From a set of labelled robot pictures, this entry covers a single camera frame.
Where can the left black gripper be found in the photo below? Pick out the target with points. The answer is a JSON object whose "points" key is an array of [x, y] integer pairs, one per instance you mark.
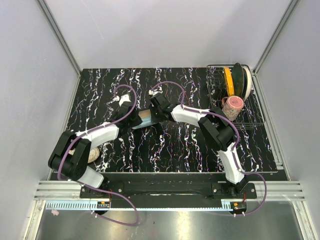
{"points": [[138, 120]]}

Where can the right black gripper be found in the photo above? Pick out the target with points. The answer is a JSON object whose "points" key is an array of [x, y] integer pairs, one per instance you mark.
{"points": [[153, 118]]}

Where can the black glasses case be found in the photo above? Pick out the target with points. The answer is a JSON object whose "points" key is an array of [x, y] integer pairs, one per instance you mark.
{"points": [[146, 113]]}

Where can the light blue cleaning cloth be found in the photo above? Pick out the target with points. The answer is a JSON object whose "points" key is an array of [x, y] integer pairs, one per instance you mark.
{"points": [[146, 122]]}

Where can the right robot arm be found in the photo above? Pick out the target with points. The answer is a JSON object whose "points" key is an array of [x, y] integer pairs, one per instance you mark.
{"points": [[219, 134]]}

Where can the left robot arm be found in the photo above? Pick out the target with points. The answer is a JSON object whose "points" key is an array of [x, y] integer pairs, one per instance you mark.
{"points": [[71, 153]]}

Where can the beige patterned round coaster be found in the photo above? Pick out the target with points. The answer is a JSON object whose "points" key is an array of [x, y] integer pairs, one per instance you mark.
{"points": [[90, 155]]}

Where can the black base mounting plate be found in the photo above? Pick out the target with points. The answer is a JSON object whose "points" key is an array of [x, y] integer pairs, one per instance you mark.
{"points": [[212, 185]]}

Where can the pink patterned mug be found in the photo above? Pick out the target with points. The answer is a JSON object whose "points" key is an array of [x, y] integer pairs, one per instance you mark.
{"points": [[232, 106]]}

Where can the yellow plate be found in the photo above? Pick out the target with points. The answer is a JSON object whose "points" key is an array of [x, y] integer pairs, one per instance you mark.
{"points": [[228, 81]]}

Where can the dark green plate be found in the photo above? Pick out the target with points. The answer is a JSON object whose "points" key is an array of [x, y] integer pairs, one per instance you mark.
{"points": [[238, 78]]}

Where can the white plate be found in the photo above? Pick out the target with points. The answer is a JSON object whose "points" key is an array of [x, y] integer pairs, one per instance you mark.
{"points": [[248, 82]]}

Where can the small pink scrap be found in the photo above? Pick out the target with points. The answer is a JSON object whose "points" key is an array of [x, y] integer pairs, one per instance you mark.
{"points": [[55, 212]]}

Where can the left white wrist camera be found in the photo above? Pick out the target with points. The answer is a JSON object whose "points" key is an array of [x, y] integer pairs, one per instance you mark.
{"points": [[125, 98]]}

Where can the black wire dish rack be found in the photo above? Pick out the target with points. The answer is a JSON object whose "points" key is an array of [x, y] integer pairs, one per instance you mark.
{"points": [[251, 116]]}

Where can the aluminium rail frame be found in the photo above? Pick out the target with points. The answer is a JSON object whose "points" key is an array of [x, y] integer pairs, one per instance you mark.
{"points": [[68, 195]]}

